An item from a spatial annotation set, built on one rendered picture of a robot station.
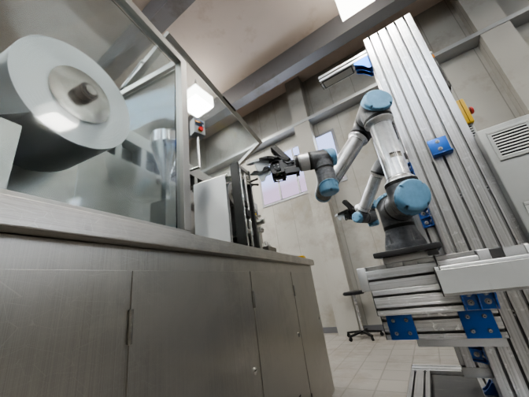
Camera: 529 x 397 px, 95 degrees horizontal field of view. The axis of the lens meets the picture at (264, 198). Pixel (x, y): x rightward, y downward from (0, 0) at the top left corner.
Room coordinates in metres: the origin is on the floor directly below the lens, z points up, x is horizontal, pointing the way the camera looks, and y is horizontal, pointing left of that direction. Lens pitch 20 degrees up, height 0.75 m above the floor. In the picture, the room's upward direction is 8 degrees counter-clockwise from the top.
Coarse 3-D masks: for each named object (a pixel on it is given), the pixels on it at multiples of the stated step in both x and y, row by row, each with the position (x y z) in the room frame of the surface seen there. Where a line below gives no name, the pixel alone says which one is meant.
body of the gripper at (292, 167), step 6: (276, 156) 0.88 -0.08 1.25; (294, 156) 0.88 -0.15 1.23; (270, 162) 0.90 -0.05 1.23; (276, 162) 0.89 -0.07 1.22; (282, 162) 0.88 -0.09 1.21; (288, 162) 0.89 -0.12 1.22; (294, 162) 0.89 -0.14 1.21; (276, 168) 0.87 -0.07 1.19; (282, 168) 0.87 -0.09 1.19; (288, 168) 0.89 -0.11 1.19; (294, 168) 0.88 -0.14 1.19; (276, 174) 0.89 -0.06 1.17; (282, 174) 0.90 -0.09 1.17; (288, 174) 0.90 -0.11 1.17; (294, 174) 0.90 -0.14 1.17; (282, 180) 0.94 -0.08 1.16
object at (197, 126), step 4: (192, 120) 1.13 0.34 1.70; (196, 120) 1.12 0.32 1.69; (200, 120) 1.14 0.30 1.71; (192, 124) 1.13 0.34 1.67; (196, 124) 1.12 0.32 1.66; (200, 124) 1.14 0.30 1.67; (204, 124) 1.16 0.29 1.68; (192, 128) 1.13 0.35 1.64; (196, 128) 1.12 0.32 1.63; (200, 128) 1.12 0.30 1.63; (204, 128) 1.16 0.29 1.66; (192, 132) 1.13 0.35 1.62; (196, 132) 1.13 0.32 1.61; (200, 132) 1.14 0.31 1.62; (204, 132) 1.16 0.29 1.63; (192, 136) 1.16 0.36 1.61; (196, 136) 1.16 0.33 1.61; (200, 136) 1.17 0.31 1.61
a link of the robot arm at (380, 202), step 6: (378, 198) 0.99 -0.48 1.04; (384, 198) 0.97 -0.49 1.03; (378, 204) 1.00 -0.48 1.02; (384, 204) 0.94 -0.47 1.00; (378, 210) 1.02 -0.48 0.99; (384, 210) 0.96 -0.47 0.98; (384, 216) 0.98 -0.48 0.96; (390, 216) 0.94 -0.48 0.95; (384, 222) 1.00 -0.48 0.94; (390, 222) 0.97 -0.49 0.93; (396, 222) 0.96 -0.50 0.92
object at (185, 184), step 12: (120, 0) 0.44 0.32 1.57; (132, 12) 0.47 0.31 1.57; (144, 24) 0.51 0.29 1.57; (156, 36) 0.55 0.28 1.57; (168, 48) 0.60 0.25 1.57; (180, 60) 0.65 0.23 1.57; (180, 72) 0.65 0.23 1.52; (180, 84) 0.65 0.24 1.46; (180, 96) 0.65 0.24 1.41; (180, 108) 0.65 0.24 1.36; (180, 120) 0.65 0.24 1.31; (180, 132) 0.65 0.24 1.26; (180, 144) 0.65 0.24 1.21; (180, 156) 0.66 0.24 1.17; (180, 168) 0.66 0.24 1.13; (180, 180) 0.66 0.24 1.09; (0, 192) 0.30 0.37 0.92; (12, 192) 0.31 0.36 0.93; (60, 204) 0.37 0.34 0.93; (120, 216) 0.47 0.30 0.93; (168, 228) 0.60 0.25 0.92
